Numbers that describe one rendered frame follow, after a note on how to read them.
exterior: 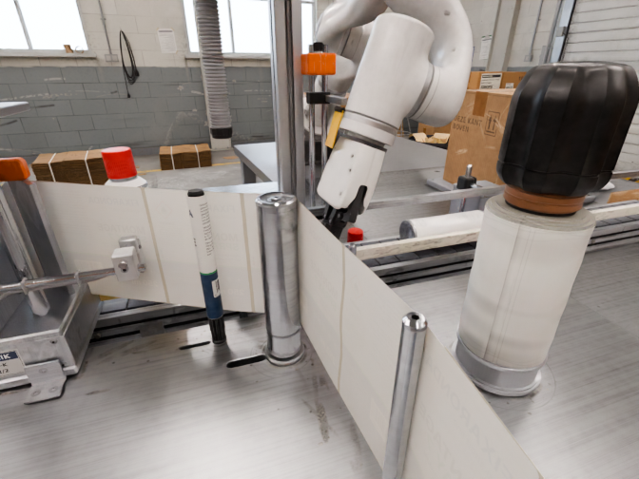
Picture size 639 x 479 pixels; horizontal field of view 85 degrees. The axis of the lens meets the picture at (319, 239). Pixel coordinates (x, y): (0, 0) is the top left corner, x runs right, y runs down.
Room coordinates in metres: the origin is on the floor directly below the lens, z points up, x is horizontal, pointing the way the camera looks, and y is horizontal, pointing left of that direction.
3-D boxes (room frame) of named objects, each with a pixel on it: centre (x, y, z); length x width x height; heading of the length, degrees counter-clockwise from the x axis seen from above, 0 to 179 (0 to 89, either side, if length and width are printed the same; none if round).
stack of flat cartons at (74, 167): (3.85, 2.71, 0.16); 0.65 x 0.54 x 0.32; 118
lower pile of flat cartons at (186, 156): (4.78, 1.81, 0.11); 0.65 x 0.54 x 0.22; 111
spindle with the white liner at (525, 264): (0.29, -0.19, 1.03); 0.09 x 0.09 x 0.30
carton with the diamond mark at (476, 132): (1.03, -0.57, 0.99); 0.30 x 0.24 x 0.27; 103
